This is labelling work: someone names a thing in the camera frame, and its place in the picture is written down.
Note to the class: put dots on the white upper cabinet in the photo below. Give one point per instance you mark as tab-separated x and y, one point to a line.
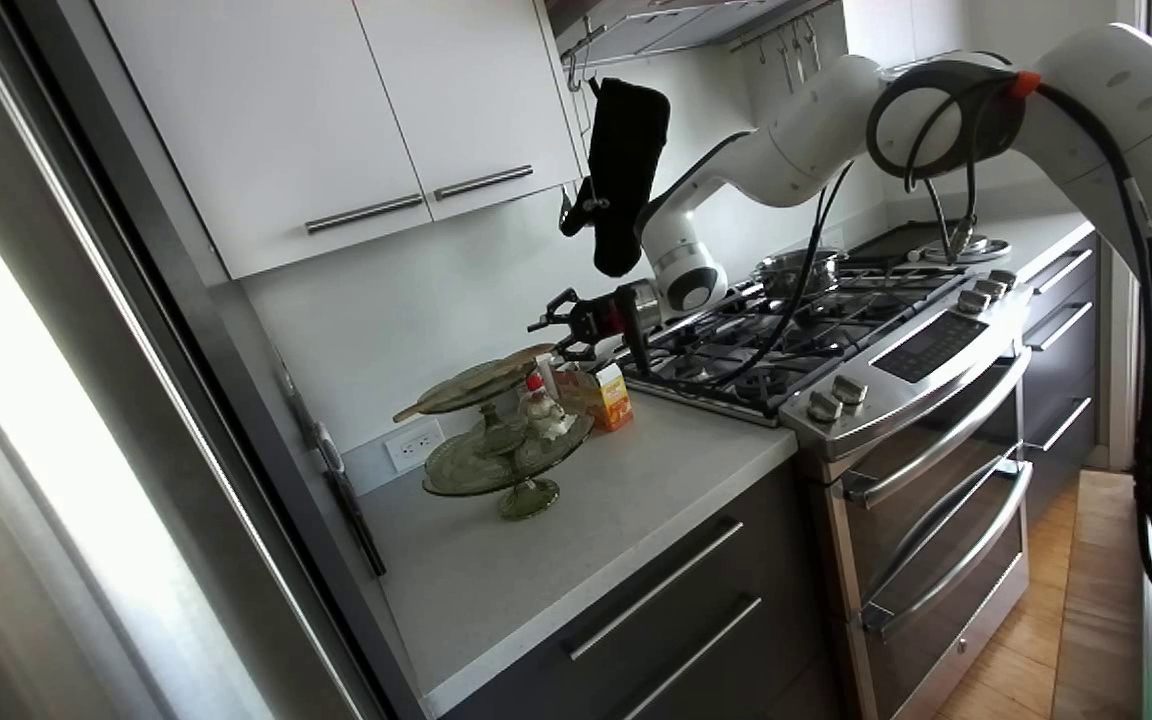
311	122

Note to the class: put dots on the orange carton box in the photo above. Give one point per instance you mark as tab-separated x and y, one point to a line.
613	398

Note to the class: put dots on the stainless gas stove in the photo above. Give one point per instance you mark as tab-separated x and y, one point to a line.
922	443

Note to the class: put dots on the white shaker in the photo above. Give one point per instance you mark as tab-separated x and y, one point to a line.
544	407

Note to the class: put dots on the dark drawer cabinet beyond stove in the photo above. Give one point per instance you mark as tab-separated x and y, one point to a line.
1063	374

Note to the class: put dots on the stainless steel pot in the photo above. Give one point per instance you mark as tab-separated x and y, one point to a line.
798	272

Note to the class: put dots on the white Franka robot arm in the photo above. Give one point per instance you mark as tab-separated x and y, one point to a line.
1111	95

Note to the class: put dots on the stainless steel refrigerator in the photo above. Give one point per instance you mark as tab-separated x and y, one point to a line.
97	402

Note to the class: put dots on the silver stove knob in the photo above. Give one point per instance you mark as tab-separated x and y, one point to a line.
849	392
826	409
997	282
972	302

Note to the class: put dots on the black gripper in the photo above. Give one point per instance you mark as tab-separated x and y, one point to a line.
619	317

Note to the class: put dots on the steel range hood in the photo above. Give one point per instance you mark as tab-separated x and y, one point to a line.
682	27

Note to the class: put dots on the dark lower drawer cabinet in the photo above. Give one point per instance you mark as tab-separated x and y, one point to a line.
682	614

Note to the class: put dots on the white wall outlet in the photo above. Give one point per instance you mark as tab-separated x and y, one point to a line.
417	445

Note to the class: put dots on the green glass tiered stand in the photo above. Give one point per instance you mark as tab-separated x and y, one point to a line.
500	460

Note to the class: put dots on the black red oven mitt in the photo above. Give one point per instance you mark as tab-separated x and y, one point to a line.
620	174

